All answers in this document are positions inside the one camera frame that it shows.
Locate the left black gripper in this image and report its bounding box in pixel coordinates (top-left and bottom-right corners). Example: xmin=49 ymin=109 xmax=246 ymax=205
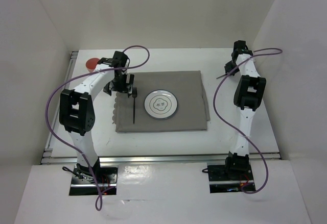
xmin=103 ymin=72 xmax=133 ymax=97

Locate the dark metal fork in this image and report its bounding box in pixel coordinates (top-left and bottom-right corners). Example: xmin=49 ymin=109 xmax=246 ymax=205
xmin=132 ymin=87 xmax=137 ymax=124

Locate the red plastic cup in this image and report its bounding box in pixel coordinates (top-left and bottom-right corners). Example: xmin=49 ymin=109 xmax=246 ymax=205
xmin=85 ymin=58 xmax=99 ymax=72

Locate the white patterned plate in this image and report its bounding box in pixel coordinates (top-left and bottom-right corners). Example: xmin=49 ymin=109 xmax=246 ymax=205
xmin=144 ymin=90 xmax=178 ymax=119

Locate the grey cloth placemat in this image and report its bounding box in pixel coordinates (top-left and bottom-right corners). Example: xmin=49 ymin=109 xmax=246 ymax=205
xmin=112 ymin=70 xmax=210 ymax=133

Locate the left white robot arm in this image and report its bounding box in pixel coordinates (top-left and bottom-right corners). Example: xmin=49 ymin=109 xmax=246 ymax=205
xmin=59 ymin=51 xmax=134 ymax=183

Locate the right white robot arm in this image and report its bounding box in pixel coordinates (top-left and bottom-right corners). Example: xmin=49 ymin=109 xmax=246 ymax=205
xmin=223 ymin=40 xmax=266 ymax=180

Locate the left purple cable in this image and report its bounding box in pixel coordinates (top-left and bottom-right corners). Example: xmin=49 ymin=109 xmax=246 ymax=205
xmin=45 ymin=45 xmax=150 ymax=212

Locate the purple cable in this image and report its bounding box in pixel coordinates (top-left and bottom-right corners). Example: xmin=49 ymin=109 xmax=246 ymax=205
xmin=45 ymin=45 xmax=150 ymax=212
xmin=213 ymin=47 xmax=284 ymax=194

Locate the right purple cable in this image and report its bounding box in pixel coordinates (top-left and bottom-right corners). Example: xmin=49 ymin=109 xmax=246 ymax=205
xmin=213 ymin=47 xmax=284 ymax=194

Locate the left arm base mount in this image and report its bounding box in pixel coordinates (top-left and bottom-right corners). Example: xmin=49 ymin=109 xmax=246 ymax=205
xmin=62 ymin=166 xmax=118 ymax=196

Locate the aluminium front rail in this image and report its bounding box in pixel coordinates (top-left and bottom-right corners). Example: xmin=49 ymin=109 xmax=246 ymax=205
xmin=40 ymin=152 xmax=281 ymax=170

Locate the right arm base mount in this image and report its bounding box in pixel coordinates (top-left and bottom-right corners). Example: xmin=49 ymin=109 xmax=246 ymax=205
xmin=201 ymin=165 xmax=256 ymax=193

